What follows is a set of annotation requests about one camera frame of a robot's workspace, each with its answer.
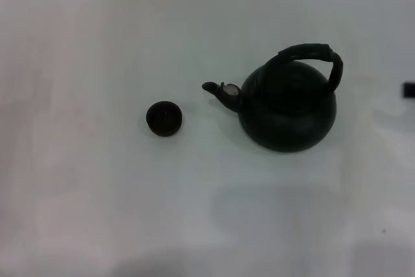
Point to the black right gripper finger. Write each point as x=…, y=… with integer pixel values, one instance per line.
x=410, y=89

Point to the black round teapot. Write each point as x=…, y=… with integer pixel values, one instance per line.
x=285, y=111

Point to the small dark teacup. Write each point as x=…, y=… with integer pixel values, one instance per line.
x=163, y=118

